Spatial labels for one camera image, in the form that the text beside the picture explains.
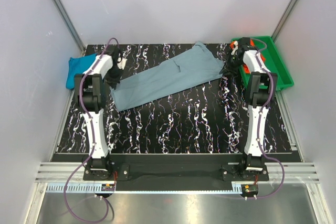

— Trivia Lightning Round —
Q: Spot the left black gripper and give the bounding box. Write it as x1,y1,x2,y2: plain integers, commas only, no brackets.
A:
104,66,124,90

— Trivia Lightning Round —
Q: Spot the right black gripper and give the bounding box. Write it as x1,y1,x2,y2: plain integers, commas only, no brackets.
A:
220,52,244,76

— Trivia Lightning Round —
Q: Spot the grey-blue t shirt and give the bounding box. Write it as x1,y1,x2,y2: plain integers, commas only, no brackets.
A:
111,42,224,112

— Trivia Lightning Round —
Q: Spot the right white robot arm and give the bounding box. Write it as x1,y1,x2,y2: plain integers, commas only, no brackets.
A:
220,37,278,180

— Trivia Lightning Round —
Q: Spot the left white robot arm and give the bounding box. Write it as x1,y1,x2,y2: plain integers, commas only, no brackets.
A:
73,46,125,180

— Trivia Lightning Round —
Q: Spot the orange t shirt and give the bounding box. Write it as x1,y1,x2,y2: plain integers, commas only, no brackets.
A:
231,37,269,73

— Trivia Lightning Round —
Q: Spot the teal folded t shirt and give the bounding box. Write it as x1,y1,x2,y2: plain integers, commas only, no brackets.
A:
65,54,96,90

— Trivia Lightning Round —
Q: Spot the green plastic tray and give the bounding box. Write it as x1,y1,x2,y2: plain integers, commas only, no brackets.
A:
239,36,294,91

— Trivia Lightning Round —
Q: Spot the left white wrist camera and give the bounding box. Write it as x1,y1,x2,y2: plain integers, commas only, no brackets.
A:
117,56,127,70

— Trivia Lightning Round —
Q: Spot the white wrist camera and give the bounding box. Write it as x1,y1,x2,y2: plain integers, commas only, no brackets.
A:
229,40,238,51
117,56,127,70

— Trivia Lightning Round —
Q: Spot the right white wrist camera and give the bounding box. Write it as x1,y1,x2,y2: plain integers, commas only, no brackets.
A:
229,40,238,51

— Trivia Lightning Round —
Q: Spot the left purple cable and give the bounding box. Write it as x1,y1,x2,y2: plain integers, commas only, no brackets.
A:
62,37,124,222

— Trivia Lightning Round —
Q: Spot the left aluminium frame post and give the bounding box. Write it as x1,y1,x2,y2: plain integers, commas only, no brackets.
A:
52,0,86,51

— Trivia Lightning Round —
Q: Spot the aluminium frame post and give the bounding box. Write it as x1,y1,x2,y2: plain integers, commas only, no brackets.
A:
271,0,299,42
52,0,86,51

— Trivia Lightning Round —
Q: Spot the aluminium front rail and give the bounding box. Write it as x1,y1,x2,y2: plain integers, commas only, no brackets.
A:
35,163,319,195

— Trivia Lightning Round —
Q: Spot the right aluminium frame post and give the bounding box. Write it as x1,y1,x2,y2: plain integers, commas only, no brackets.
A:
271,0,299,42

